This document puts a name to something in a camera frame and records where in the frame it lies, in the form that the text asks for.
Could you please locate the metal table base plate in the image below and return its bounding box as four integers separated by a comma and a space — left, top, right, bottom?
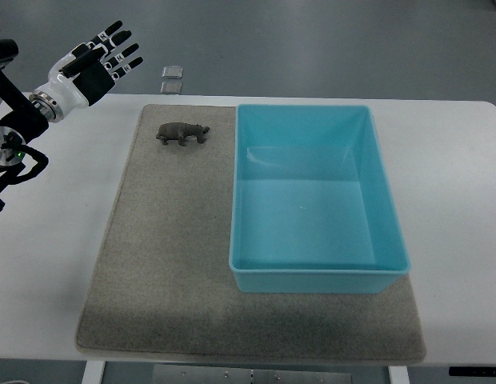
151, 364, 353, 384

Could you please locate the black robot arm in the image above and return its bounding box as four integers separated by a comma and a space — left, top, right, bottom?
0, 39, 49, 212

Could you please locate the white table leg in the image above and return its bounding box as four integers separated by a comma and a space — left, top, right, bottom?
388, 366, 410, 384
81, 360, 106, 384

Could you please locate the lower metal floor plate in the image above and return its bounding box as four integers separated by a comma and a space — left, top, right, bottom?
160, 81, 182, 94

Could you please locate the upper metal floor plate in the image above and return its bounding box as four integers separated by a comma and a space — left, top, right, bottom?
162, 66, 183, 79

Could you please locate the white right table leg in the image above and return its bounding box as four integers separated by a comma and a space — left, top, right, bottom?
388, 366, 410, 384

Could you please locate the blue plastic box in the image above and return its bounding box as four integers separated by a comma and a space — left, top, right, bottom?
229, 104, 410, 294

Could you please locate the grey felt mat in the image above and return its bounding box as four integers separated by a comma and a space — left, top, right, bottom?
76, 105, 426, 365

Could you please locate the black table control panel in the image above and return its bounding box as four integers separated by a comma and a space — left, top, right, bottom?
449, 366, 496, 378

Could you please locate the metal floor plate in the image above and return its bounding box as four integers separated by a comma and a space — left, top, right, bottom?
160, 81, 182, 94
162, 66, 183, 79

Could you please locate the white left table leg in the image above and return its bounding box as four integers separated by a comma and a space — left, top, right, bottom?
81, 360, 106, 384

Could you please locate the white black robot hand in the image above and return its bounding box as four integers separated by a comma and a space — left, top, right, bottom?
29, 21, 143, 122

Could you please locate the brown toy hippo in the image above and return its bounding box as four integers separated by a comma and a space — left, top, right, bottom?
156, 122, 210, 146

